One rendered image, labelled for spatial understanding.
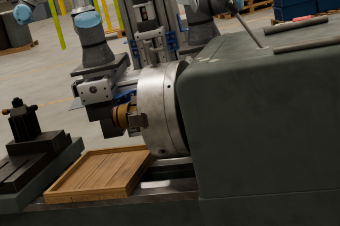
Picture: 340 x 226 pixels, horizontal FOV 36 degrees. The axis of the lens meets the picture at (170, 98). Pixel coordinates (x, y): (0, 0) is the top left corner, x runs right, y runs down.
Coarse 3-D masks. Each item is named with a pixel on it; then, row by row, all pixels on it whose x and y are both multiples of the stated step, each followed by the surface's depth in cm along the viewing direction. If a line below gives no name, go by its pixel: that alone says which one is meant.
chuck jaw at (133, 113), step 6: (126, 114) 171; (132, 114) 164; (144, 114) 159; (126, 120) 171; (132, 120) 162; (138, 120) 162; (144, 120) 160; (132, 126) 163; (138, 126) 162; (144, 126) 160
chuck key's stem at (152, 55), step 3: (147, 42) 163; (150, 42) 163; (147, 45) 164; (150, 45) 164; (147, 48) 164; (153, 48) 165; (150, 51) 164; (150, 54) 165; (153, 54) 165; (150, 57) 165; (153, 57) 165; (150, 60) 166; (153, 60) 165; (153, 63) 166; (156, 63) 167; (153, 66) 167; (156, 66) 167
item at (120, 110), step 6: (114, 108) 176; (120, 108) 175; (126, 108) 173; (132, 108) 175; (114, 114) 175; (120, 114) 174; (114, 120) 175; (120, 120) 174; (114, 126) 177; (120, 126) 177; (126, 126) 175
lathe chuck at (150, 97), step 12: (144, 72) 165; (156, 72) 163; (144, 84) 161; (156, 84) 160; (144, 96) 159; (156, 96) 158; (144, 108) 159; (156, 108) 157; (156, 120) 158; (144, 132) 160; (156, 132) 159; (168, 132) 158; (156, 144) 161; (168, 144) 160; (156, 156) 167; (168, 156) 167; (180, 156) 167
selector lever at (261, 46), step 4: (236, 16) 150; (240, 16) 150; (240, 20) 150; (244, 24) 149; (248, 28) 149; (248, 32) 149; (252, 32) 149; (252, 36) 149; (256, 36) 149; (256, 40) 149; (260, 44) 148; (260, 48) 149; (264, 48) 147
